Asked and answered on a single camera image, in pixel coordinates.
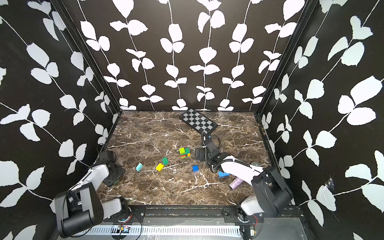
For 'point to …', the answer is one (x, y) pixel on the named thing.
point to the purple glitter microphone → (236, 183)
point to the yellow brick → (159, 167)
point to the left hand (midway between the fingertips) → (118, 173)
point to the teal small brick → (139, 167)
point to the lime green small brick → (183, 157)
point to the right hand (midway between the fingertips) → (201, 149)
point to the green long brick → (187, 150)
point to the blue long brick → (222, 174)
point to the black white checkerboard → (198, 121)
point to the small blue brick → (195, 168)
